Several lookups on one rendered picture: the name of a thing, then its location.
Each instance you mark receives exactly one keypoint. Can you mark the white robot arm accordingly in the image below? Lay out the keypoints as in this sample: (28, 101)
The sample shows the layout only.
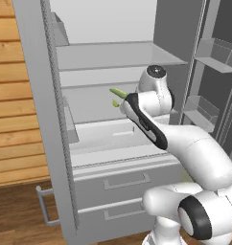
(197, 159)

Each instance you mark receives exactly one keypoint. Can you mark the glass fridge shelf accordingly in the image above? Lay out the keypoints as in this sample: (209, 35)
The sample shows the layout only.
(114, 55)

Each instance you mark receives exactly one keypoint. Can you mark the grey fridge drawer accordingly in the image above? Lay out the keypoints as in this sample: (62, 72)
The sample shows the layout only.
(92, 228)
(89, 191)

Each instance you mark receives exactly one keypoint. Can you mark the grey fridge door with seal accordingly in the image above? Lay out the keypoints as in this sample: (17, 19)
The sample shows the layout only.
(34, 95)

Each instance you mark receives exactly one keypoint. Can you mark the grey fridge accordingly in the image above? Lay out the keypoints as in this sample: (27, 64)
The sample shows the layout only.
(102, 22)

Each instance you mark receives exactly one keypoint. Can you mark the grey fridge door with bins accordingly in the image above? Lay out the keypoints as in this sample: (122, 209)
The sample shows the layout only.
(223, 89)

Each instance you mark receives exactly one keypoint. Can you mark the green vegetable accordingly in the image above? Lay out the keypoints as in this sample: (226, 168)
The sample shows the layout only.
(118, 93)

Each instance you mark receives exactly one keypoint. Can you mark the grey door bin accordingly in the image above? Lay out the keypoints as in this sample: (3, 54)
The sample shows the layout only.
(201, 113)
(217, 54)

